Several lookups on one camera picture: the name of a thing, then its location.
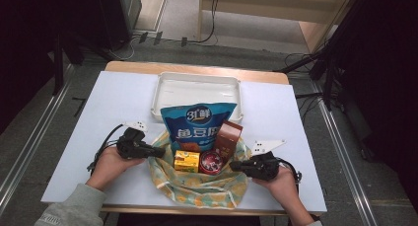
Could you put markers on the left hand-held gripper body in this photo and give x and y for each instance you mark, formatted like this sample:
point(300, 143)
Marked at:
point(129, 147)

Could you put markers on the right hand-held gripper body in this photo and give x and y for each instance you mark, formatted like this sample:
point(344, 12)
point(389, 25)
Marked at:
point(264, 168)

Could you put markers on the brown carton box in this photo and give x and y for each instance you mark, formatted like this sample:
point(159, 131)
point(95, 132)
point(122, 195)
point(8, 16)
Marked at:
point(226, 140)

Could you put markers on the yellow drink carton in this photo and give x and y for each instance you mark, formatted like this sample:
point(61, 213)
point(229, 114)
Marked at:
point(186, 161)

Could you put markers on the blue snack packet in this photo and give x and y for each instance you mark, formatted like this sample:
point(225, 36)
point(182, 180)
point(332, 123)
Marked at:
point(194, 127)

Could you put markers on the lemon print cloth bag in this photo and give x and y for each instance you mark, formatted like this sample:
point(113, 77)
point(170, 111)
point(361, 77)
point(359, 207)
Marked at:
point(197, 189)

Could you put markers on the white plastic tray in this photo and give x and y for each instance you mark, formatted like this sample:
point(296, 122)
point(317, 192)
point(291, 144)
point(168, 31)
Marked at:
point(197, 91)

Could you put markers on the person's right hand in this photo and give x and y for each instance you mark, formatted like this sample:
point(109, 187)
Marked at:
point(284, 186)

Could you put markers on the person's left hand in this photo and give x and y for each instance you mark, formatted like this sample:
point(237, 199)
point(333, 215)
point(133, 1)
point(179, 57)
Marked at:
point(106, 168)

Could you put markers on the red round tin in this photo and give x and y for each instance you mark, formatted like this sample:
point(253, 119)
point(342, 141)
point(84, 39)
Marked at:
point(211, 163)

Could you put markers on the white table mat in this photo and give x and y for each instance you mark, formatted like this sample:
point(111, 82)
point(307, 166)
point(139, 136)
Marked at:
point(125, 94)

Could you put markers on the person's dark trousers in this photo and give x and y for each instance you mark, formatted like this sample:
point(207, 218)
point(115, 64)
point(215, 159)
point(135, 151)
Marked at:
point(184, 221)

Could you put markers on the wooden table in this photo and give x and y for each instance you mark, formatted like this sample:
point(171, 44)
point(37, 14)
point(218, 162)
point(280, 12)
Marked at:
point(131, 66)

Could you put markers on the black metal stand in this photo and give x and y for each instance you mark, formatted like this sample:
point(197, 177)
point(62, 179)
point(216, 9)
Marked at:
point(59, 64)

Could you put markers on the black tripod stand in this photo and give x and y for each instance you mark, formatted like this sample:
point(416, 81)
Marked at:
point(328, 64)

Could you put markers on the dark cabinet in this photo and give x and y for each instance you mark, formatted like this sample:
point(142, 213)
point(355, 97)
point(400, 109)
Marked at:
point(115, 15)

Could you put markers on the light wooden shelf unit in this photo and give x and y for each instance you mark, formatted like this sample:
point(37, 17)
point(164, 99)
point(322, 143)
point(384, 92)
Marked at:
point(263, 5)

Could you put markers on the metal floor rail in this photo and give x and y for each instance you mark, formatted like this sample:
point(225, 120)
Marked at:
point(345, 157)
point(33, 140)

